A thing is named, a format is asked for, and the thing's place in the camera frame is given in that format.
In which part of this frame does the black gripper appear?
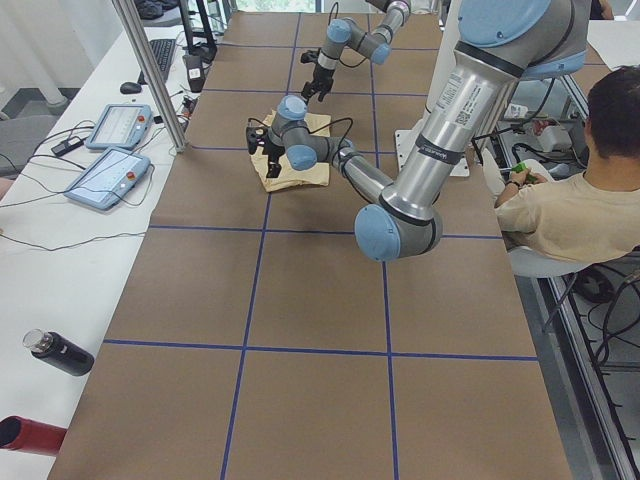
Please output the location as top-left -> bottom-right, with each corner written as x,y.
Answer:
263,143 -> 284,179
301,63 -> 336,103

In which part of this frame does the cream long-sleeve printed shirt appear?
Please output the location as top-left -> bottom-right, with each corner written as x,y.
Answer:
248,110 -> 333,194

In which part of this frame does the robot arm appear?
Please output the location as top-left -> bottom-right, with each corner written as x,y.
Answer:
301,0 -> 412,103
246,1 -> 590,261

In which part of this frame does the black keyboard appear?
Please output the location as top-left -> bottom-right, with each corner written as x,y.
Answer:
149,39 -> 176,81

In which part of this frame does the far teach pendant tablet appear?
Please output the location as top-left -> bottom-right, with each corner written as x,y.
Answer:
84,103 -> 153,151

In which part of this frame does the teach pendant tablet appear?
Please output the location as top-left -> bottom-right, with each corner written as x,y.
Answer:
84,103 -> 153,151
63,147 -> 151,211

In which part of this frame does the near teach pendant tablet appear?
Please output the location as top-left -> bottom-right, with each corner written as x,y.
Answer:
63,147 -> 151,211

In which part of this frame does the black computer mouse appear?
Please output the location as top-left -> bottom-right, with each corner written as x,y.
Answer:
119,82 -> 142,95

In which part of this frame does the white plastic chair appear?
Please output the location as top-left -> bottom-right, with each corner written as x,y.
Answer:
479,149 -> 626,331

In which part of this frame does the black water bottle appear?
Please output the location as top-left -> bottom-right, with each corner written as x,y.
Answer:
23,329 -> 94,376

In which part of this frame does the person in beige shirt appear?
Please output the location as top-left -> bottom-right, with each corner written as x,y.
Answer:
484,66 -> 639,264

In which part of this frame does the red cylinder bottle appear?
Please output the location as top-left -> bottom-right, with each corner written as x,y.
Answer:
1,416 -> 67,456

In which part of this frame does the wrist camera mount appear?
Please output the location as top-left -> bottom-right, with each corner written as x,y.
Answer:
300,48 -> 321,64
245,126 -> 269,155

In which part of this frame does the aluminium frame post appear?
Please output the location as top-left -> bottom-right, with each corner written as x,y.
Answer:
111,0 -> 187,153

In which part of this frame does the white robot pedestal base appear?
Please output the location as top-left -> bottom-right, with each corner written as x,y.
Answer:
394,0 -> 481,178

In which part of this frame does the green handled grabber tool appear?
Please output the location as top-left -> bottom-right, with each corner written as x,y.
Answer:
511,161 -> 537,184

